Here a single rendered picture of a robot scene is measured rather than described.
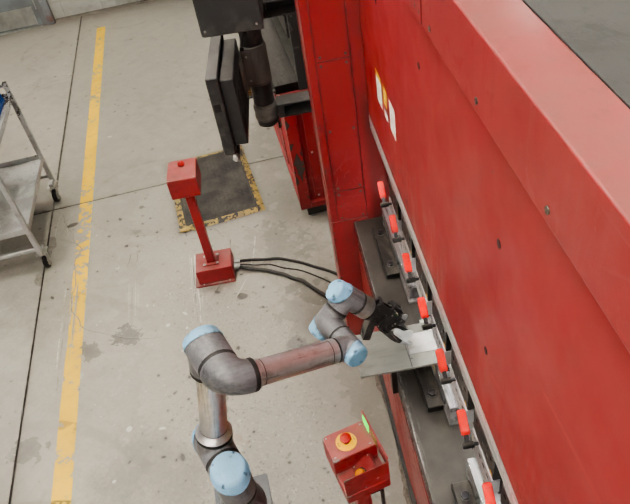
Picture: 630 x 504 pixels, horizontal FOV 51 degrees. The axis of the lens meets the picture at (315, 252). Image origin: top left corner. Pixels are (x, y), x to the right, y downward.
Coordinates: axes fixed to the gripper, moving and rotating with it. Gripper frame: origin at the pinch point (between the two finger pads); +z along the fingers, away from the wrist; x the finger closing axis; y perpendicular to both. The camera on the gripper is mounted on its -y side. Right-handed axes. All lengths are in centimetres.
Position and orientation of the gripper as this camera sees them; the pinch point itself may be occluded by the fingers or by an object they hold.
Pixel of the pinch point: (405, 336)
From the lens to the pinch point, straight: 221.7
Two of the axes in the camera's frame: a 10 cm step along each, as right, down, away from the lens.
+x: -1.3, -6.5, 7.5
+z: 7.3, 4.4, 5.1
